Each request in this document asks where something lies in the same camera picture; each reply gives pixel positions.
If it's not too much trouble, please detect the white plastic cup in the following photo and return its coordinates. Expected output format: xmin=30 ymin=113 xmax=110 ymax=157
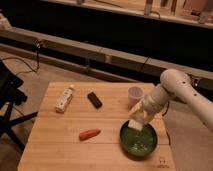
xmin=128 ymin=86 xmax=143 ymax=108

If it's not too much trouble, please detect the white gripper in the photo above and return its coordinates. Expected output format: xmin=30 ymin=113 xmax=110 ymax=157
xmin=129 ymin=84 xmax=172 ymax=125

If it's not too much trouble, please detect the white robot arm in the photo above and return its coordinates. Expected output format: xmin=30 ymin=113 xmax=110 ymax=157
xmin=128 ymin=69 xmax=213 ymax=133

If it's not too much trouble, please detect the black cable on floor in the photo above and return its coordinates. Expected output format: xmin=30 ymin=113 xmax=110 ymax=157
xmin=0 ymin=41 xmax=44 ymax=76

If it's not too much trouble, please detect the black rectangular block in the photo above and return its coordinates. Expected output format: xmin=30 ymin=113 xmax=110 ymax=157
xmin=87 ymin=92 xmax=102 ymax=109

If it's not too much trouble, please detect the white plastic bottle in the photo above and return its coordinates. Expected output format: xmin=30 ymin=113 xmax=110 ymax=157
xmin=54 ymin=85 xmax=74 ymax=113

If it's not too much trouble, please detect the orange carrot toy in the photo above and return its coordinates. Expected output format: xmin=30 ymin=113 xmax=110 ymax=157
xmin=79 ymin=129 xmax=101 ymax=141

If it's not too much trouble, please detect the green ceramic bowl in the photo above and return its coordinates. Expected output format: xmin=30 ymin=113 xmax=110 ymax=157
xmin=120 ymin=121 xmax=158 ymax=157

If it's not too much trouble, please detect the white sponge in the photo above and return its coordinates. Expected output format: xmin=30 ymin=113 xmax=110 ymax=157
xmin=128 ymin=119 xmax=143 ymax=131

